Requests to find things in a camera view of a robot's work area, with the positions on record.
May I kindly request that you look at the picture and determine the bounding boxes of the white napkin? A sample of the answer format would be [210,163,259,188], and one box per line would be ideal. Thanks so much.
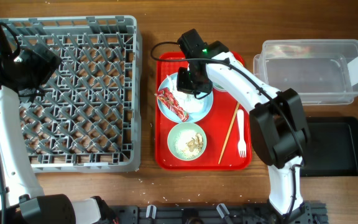
[167,75,205,113]

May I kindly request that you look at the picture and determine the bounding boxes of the light blue plate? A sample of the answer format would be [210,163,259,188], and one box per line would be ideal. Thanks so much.
[158,73,214,123]

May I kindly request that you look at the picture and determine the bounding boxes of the red snack wrapper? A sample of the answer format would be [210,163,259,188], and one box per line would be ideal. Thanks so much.
[155,87,189,122]

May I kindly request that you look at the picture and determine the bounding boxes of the green bowl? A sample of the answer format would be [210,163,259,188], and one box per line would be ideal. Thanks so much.
[167,123,207,161]

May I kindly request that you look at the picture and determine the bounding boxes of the rice and food scraps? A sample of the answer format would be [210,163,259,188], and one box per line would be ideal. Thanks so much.
[174,129,204,159]

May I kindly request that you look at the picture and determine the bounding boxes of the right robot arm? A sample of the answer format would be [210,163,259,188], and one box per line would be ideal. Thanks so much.
[177,29,310,222]

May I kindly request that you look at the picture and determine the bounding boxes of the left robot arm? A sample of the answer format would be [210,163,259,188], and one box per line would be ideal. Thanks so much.
[0,22,119,223]

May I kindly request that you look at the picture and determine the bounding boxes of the grey dishwasher rack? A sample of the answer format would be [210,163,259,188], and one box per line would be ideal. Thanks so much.
[4,16,142,173]

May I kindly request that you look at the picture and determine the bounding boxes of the light blue small bowl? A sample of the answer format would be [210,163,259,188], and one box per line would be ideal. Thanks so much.
[213,82,226,92]

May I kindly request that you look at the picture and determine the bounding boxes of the wooden chopstick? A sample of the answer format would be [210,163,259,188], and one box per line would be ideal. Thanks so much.
[218,102,239,165]

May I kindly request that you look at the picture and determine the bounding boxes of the red plastic tray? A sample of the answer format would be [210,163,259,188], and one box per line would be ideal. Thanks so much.
[155,51,253,171]

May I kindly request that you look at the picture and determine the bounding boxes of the white plastic fork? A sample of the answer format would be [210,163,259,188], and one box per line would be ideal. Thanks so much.
[236,110,247,157]

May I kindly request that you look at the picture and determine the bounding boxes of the clear plastic bin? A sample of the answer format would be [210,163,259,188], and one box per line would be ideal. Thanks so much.
[253,39,358,105]

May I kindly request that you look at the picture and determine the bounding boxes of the black tray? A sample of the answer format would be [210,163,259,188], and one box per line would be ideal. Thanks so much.
[300,116,358,177]

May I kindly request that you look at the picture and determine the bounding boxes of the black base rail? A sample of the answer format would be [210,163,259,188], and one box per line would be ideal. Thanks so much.
[111,202,329,224]

